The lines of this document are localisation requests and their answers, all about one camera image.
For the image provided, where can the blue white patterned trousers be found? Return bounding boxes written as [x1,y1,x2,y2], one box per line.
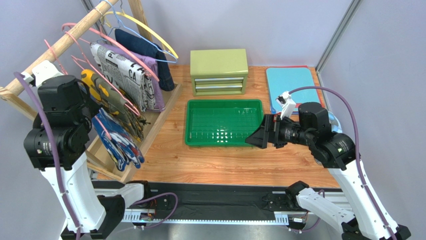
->
[92,108,145,172]

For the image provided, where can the pink wire hanger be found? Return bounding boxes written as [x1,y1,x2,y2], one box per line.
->
[44,39,112,140]

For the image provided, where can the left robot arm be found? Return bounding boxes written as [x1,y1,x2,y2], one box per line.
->
[15,60,148,240]

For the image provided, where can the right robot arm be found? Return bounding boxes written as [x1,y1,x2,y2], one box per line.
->
[245,102,411,240]

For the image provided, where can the purple trousers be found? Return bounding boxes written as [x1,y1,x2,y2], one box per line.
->
[104,44,166,113]

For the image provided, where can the newspaper print trousers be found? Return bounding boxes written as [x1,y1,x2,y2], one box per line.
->
[90,42,157,112]

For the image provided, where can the pink hanger with newspaper trousers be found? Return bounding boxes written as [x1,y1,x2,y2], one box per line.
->
[61,22,160,83]

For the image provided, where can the camouflage trousers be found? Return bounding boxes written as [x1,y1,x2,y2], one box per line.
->
[81,69,146,142]

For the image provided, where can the yellow hanger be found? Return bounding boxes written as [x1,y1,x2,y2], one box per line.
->
[104,11,179,62]

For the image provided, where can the light blue cutting board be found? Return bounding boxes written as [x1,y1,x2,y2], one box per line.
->
[265,66,325,114]

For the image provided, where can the green plastic tray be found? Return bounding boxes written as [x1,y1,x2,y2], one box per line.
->
[184,99,264,147]

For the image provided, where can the light blue headphones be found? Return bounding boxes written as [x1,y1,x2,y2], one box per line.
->
[328,111,343,133]

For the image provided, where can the green mini drawer chest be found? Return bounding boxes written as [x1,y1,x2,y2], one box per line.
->
[190,48,249,97]

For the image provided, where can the wooden clothes rack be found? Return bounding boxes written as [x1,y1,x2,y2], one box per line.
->
[0,0,186,188]

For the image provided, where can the dark blue jeans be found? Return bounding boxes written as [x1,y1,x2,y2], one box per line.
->
[114,28,175,92]

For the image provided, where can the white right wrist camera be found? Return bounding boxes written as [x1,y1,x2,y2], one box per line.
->
[275,91,297,119]

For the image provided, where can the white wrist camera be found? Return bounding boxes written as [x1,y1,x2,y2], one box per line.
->
[275,91,297,119]
[21,60,64,88]

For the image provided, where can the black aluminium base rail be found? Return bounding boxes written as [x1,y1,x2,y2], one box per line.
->
[68,179,347,231]

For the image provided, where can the blue wire hanger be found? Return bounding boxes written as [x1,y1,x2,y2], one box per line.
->
[99,0,179,64]

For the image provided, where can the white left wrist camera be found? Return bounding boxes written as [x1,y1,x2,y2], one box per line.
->
[21,60,64,88]

